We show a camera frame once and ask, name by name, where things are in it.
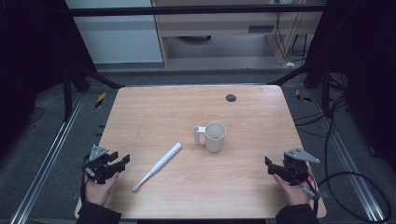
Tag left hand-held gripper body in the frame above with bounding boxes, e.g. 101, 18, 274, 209
82, 144, 125, 185

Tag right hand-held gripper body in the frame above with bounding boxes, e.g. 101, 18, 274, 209
274, 147, 321, 187

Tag white electric toothbrush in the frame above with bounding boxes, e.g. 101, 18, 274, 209
132, 142, 183, 192

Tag white cup with handle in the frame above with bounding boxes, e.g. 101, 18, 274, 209
191, 121, 227, 153

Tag person's right hand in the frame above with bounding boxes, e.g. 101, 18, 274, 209
273, 165, 316, 207

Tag person's left hand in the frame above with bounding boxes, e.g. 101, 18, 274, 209
84, 171, 120, 207

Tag yellow black tape strip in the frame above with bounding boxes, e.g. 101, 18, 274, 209
294, 89, 313, 104
94, 91, 107, 109

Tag black metal stand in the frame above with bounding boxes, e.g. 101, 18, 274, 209
268, 57, 332, 117
61, 60, 126, 122

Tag white cabinet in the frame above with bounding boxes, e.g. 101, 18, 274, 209
64, 0, 164, 65

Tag black curtain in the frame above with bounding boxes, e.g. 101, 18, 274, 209
0, 0, 97, 158
303, 0, 396, 174

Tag light wooden desk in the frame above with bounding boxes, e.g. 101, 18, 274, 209
150, 0, 328, 67

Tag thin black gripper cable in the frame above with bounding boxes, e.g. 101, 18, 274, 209
79, 160, 92, 203

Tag grey cable plug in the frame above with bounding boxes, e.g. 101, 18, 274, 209
300, 185, 329, 201

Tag aluminium floor rail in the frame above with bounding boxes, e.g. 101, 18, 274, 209
307, 90, 388, 224
8, 92, 86, 224

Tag black floor cables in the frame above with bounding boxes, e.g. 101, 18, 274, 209
292, 73, 353, 175

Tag black looped cable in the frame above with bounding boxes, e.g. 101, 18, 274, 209
313, 171, 392, 224

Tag hanging black cables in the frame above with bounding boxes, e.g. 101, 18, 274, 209
273, 11, 310, 63

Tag black horizontal frame bar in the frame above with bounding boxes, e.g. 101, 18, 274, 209
66, 4, 329, 17

